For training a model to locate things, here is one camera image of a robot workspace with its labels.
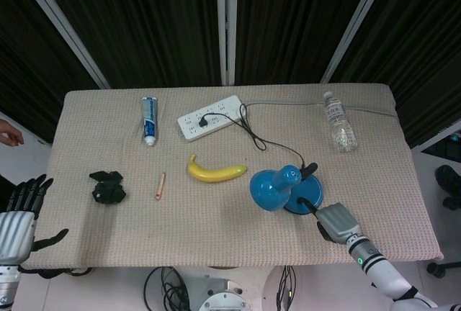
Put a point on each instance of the white slanted frame post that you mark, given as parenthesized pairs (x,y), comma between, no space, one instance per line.
(61,26)
(356,26)

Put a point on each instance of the white robot torso base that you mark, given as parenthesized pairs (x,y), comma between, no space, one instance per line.
(225,296)

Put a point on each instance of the blue desk lamp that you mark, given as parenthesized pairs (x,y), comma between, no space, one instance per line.
(268,190)

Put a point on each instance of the black office chair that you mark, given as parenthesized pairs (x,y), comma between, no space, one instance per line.
(448,185)

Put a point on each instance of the black binder clip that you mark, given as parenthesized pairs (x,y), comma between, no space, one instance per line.
(108,190)

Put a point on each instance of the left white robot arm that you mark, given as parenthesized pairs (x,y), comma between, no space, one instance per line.
(7,286)

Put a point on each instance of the beige waffle-weave tablecloth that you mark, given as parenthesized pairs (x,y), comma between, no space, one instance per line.
(216,224)

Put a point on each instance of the yellow banana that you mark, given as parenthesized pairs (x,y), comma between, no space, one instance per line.
(212,175)

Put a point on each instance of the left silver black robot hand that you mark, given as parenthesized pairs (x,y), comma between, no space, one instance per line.
(16,233)

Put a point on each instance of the bystander bare hand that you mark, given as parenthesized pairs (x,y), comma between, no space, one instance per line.
(11,134)

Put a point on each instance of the white upright frame post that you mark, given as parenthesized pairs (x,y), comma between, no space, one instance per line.
(225,23)

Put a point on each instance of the short wooden pencil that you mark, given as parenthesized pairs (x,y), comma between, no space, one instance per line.
(160,186)

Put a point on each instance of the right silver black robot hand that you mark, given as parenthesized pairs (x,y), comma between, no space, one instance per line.
(340,222)

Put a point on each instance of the white power strip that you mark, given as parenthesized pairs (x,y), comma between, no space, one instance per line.
(219,111)

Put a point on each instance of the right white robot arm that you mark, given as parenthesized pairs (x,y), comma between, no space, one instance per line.
(381,271)

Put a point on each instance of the clear plastic water bottle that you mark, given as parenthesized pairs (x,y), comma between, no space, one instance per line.
(340,124)

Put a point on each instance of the blue white toothpaste tube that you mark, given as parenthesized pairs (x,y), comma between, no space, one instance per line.
(150,120)

